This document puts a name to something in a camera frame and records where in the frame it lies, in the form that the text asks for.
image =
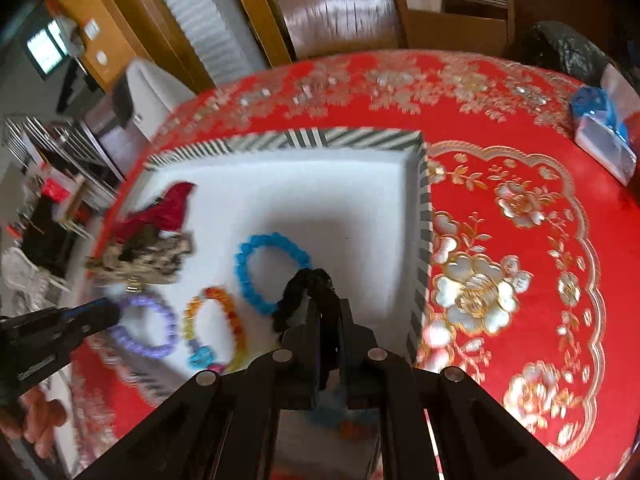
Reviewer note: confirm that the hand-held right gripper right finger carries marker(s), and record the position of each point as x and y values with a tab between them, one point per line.
350	360

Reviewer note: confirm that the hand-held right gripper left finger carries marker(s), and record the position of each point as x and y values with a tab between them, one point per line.
312	355

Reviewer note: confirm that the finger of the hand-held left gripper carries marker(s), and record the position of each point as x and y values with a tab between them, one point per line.
95	316

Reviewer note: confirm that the leopard print scrunchie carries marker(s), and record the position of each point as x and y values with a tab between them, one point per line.
130	266

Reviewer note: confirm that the black scrunchie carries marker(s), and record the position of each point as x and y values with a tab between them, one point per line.
300	285

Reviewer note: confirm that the red scrunchie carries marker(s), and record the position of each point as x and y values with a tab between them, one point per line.
165	207

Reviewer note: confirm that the black white striped box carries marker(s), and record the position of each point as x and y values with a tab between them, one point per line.
330	195

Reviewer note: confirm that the person's left hand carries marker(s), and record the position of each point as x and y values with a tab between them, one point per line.
45	412

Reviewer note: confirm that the white ornate chair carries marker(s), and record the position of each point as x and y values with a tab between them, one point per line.
25	275

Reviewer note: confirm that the black cabinet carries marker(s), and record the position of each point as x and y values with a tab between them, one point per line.
50	240

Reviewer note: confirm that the metal stair railing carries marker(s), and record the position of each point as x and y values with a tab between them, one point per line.
65	145

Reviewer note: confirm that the window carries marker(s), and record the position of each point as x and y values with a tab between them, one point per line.
46	47

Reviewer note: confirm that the white louvre door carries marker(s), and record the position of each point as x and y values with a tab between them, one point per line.
200	20

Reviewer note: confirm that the blue tissue pack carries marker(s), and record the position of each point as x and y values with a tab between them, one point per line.
602	135

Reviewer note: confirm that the brown leather chair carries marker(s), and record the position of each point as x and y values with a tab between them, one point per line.
340	17

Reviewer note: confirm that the wooden slat chair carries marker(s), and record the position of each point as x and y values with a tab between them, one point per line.
450	30

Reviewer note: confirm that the black plastic bag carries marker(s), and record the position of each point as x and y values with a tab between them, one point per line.
565	52

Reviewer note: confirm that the round white wall fixture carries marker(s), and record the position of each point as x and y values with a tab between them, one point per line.
102	57

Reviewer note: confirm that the white wall switch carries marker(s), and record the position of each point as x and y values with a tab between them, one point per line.
92	28

